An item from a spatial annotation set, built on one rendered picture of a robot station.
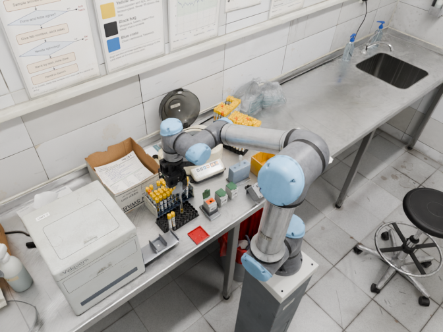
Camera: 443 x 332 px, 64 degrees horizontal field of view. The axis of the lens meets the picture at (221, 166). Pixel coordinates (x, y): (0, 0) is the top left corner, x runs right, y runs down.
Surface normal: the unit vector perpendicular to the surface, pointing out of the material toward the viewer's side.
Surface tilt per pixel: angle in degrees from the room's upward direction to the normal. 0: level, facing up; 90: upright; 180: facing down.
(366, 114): 0
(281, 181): 84
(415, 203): 3
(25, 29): 95
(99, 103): 90
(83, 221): 0
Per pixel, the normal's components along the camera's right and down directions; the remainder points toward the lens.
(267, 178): -0.65, 0.40
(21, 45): 0.66, 0.59
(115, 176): 0.03, -0.71
